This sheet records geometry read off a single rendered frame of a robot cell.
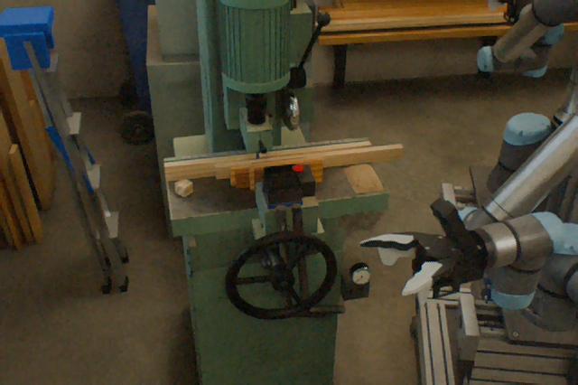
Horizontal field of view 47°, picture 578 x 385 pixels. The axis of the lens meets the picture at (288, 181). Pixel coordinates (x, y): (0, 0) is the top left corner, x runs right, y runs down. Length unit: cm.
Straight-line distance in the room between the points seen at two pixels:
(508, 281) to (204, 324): 102
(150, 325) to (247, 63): 139
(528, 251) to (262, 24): 79
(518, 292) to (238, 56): 83
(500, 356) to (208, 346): 87
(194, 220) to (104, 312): 114
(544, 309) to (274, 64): 86
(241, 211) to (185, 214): 15
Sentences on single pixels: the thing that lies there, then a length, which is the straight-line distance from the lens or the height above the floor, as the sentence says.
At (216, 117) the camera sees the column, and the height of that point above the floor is 99.
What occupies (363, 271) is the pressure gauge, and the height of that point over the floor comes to 68.
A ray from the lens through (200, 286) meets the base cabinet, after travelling 189.
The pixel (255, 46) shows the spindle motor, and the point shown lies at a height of 132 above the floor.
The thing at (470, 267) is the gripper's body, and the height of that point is 120.
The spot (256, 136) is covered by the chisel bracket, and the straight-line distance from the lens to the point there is 175.
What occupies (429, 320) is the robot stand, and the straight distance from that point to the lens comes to 243.
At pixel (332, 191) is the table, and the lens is 182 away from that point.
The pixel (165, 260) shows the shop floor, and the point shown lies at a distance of 297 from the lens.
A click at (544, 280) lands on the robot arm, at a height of 94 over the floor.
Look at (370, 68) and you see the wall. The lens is 441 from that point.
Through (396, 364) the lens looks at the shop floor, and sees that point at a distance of 258.
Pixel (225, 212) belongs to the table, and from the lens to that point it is 174.
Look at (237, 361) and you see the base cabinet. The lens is 215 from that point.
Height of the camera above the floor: 196
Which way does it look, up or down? 35 degrees down
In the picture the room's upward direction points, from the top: 1 degrees clockwise
